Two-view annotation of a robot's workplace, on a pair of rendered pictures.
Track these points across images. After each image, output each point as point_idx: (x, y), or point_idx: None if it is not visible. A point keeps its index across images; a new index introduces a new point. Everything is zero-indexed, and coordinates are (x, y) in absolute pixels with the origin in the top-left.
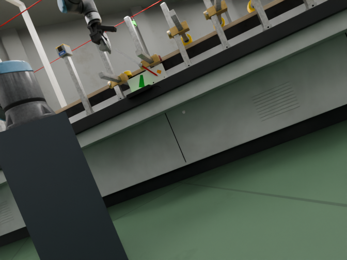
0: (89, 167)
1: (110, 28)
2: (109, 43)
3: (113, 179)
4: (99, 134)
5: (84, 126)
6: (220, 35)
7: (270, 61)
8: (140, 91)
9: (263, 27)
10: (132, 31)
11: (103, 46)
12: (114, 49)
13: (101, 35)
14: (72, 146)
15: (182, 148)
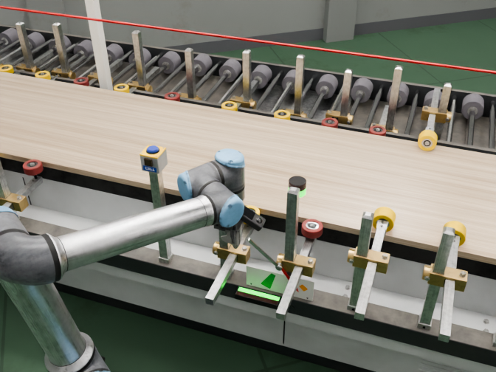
0: None
1: (254, 226)
2: (242, 226)
3: (165, 300)
4: (170, 285)
5: (150, 272)
6: (426, 310)
7: (471, 369)
8: (259, 303)
9: (495, 334)
10: (291, 217)
11: (229, 239)
12: (246, 239)
13: (235, 232)
14: None
15: (288, 329)
